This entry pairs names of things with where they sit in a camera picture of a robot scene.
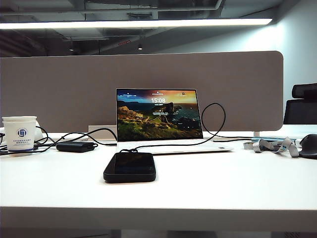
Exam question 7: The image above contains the black smartphone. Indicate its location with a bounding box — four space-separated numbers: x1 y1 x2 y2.
103 152 157 184

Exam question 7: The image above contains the black phone charger cable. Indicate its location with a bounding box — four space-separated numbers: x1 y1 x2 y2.
118 102 263 154

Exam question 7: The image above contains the white open laptop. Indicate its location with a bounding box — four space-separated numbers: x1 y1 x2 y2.
115 88 235 156

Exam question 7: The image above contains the black power adapter brick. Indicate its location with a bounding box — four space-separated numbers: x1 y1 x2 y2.
56 141 97 153

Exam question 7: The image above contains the white ceiling light strip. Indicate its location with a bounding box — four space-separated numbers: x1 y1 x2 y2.
0 18 273 30

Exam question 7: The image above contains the teal flat card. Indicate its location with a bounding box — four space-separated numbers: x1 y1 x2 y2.
252 136 297 145

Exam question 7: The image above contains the white paper cup blue logo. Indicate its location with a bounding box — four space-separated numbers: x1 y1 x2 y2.
2 120 37 153

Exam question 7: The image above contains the black office chair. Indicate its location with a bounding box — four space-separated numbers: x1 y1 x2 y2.
283 83 317 125

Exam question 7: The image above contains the black computer mouse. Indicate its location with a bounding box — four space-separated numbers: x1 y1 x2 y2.
298 133 317 160

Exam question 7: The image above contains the black laptop power cable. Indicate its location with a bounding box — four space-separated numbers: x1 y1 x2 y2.
0 125 117 156

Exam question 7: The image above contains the thin black cable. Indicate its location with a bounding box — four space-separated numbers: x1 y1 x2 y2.
60 127 118 141

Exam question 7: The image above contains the silver partition bracket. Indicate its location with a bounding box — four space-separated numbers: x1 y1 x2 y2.
88 125 117 137

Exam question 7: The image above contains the grey lanyard with badge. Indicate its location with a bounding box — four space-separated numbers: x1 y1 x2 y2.
243 136 300 159

